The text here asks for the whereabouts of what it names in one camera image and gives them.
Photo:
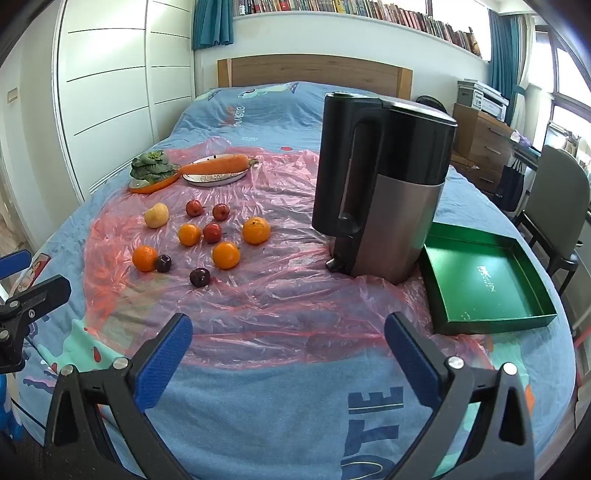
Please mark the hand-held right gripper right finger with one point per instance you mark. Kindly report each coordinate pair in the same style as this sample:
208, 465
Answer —
411, 364

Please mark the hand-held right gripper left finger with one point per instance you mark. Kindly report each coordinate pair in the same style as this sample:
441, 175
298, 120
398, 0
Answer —
161, 364

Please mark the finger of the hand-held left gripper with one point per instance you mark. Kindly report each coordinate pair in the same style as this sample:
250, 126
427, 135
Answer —
14, 264
41, 295

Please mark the dark purple plum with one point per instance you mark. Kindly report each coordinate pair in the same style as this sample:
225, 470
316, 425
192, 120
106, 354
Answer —
162, 263
200, 277

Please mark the green tray box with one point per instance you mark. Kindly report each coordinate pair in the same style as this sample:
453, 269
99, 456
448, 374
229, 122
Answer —
480, 286

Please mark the orange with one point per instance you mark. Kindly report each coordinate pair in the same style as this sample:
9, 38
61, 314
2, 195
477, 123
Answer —
145, 258
226, 255
256, 230
190, 234

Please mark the pink plastic sheet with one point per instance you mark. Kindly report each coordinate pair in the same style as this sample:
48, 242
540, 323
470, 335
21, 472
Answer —
277, 300

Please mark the yellow potato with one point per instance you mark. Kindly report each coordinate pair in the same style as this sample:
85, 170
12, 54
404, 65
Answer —
156, 215

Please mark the red plum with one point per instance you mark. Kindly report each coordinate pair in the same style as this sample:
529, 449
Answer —
212, 232
220, 212
195, 208

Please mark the black and silver electric kettle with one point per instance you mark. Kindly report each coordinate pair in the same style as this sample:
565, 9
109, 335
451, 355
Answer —
397, 207

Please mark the orange dish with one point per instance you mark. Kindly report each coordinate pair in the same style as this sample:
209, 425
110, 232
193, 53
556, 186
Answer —
157, 185

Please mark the green bok choy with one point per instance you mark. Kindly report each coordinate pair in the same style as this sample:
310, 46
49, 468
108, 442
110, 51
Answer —
150, 168

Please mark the white patterned plate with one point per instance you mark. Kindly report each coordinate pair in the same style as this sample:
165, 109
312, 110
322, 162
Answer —
212, 180

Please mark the white wardrobe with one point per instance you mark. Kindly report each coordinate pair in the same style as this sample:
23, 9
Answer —
115, 92

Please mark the black tote bag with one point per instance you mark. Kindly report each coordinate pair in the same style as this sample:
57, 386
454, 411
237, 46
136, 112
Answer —
510, 187

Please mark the carrot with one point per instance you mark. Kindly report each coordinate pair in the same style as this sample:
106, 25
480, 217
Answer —
217, 165

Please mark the grey chair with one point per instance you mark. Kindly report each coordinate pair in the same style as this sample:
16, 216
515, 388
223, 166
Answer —
554, 198

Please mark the wooden dresser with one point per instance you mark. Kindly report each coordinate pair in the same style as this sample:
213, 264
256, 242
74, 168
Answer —
480, 143

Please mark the glass top desk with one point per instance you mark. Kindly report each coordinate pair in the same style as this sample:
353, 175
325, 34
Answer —
526, 151

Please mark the purple cloth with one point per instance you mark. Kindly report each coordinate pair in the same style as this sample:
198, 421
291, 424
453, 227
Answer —
521, 137

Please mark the black backpack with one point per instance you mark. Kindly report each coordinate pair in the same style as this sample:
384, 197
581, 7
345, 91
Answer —
431, 104

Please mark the white printer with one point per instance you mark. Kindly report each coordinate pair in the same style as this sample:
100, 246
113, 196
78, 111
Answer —
485, 99

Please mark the wooden headboard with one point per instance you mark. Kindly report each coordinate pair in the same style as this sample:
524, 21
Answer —
314, 69

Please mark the teal curtain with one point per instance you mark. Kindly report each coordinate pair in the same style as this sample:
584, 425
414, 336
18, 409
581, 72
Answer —
212, 23
503, 60

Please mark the window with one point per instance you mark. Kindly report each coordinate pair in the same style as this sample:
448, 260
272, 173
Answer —
570, 78

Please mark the row of books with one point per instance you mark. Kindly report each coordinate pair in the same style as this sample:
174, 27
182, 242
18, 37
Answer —
369, 10

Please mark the wall switch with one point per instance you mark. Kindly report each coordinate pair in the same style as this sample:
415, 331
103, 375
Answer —
12, 94

